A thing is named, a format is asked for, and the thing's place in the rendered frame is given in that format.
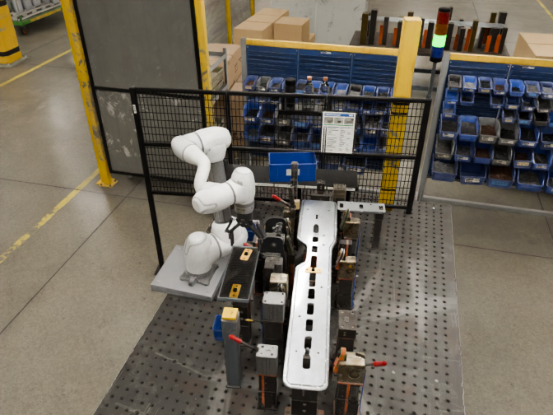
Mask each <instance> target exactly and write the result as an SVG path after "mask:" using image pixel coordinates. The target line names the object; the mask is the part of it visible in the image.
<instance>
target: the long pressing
mask: <svg viewBox="0 0 553 415"><path fill-rule="evenodd" d="M307 209H308V210H307ZM328 210H329V211H328ZM316 215H318V219H316ZM314 224H318V227H319V229H318V233H315V232H313V230H314ZM324 235H325V236H324ZM313 237H318V242H313ZM297 240H298V241H299V242H300V243H301V244H302V245H304V246H305V247H306V258H305V261H304V262H303V263H302V264H300V265H298V266H297V267H296V268H295V276H294V282H293V290H292V297H291V304H290V318H289V325H288V332H287V340H286V353H285V360H284V367H283V374H282V383H283V385H284V386H285V387H287V388H289V389H302V390H312V391H323V390H325V389H326V388H327V387H328V377H329V343H330V311H331V278H332V248H333V247H334V245H335V244H336V243H337V204H336V203H335V202H333V201H319V200H305V199H304V200H302V201H301V204H300V217H299V224H298V231H297ZM313 246H317V247H318V252H317V253H314V252H312V247H313ZM312 256H316V257H317V265H316V268H321V269H322V271H321V273H315V274H316V278H315V287H310V286H309V276H310V274H311V273H306V272H305V267H309V268H310V265H311V257H312ZM309 289H314V299H309V298H308V296H309ZM308 304H313V305H314V313H313V314H312V315H308V314H307V307H308ZM299 315H300V317H299ZM307 319H311V320H312V321H313V329H312V331H311V332H310V331H306V330H305V328H306V320H307ZM305 337H311V338H312V343H311V349H309V354H305V353H304V352H305V349H304V339H305ZM296 351H297V352H296ZM318 352H319V353H318ZM304 355H307V356H310V368H309V369H304V368H303V360H304Z"/></svg>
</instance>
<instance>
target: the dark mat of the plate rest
mask: <svg viewBox="0 0 553 415"><path fill-rule="evenodd" d="M245 249H251V250H252V253H251V255H250V256H249V259H248V260H247V261H246V260H241V259H240V257H241V255H242V253H243V252H244V250H245ZM257 257H258V249H254V248H241V247H233V250H232V253H231V256H230V262H229V264H228V268H227V270H226V274H225V279H224V282H223V284H222V288H221V293H220V295H219V297H226V298H232V297H229V295H230V291H231V288H232V286H233V284H239V285H241V288H240V290H239V295H238V297H237V299H248V298H249V292H250V287H251V283H252V280H253V273H254V269H255V264H256V261H257Z"/></svg>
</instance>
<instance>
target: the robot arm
mask: <svg viewBox="0 0 553 415"><path fill-rule="evenodd" d="M230 144H231V136H230V132H229V131H228V130H227V129H226V128H222V127H209V128H203V129H200V130H198V131H196V132H193V133H189V134H185V135H183V136H177V137H175V138H173V139H172V141H171V147H172V151H173V153H174V154H175V155H176V156H177V157H178V158H179V159H181V160H182V161H186V162H187V163H189V164H193V165H196V166H197V173H196V176H195V180H194V188H195V190H196V194H195V195H194V196H193V201H192V205H193V208H194V209H195V211H197V212H199V213H201V214H209V213H214V218H215V221H214V222H213V223H212V224H211V233H210V234H207V233H205V232H202V231H197V232H194V233H192V234H190V235H189V236H188V238H187V239H186V241H185V244H184V263H185V267H186V269H185V270H184V272H183V274H182V275H181V276H180V277H179V280H181V281H189V283H188V285H189V286H190V287H192V286H193V285H194V284H195V283H199V284H202V285H204V286H209V284H210V281H211V278H212V276H213V275H214V273H215V271H216V270H217V269H218V268H219V265H218V264H217V263H215V262H216V261H217V260H218V259H219V258H221V257H224V256H226V255H228V254H230V251H231V249H232V246H233V245H239V246H243V243H244V242H245V243H246V241H247V239H248V232H247V231H246V229H245V228H249V229H250V230H251V231H252V232H253V233H254V234H255V235H256V236H257V237H258V251H260V249H261V244H262V243H263V239H264V240H265V239H266V237H267V235H266V233H265V231H264V229H263V228H262V226H261V224H260V221H259V219H257V221H255V220H254V219H253V210H254V195H255V181H254V177H253V172H252V171H251V170H250V169H248V168H246V167H238V168H236V169H235V170H234V172H233V173H232V176H231V179H229V180H228V181H226V177H225V167H224V161H223V159H224V158H225V152H226V148H228V147H229V146H230ZM207 180H208V182H207ZM232 204H234V205H235V211H236V217H234V216H233V215H231V210H230V205H232ZM254 224H255V226H256V227H257V228H256V227H255V226H254Z"/></svg>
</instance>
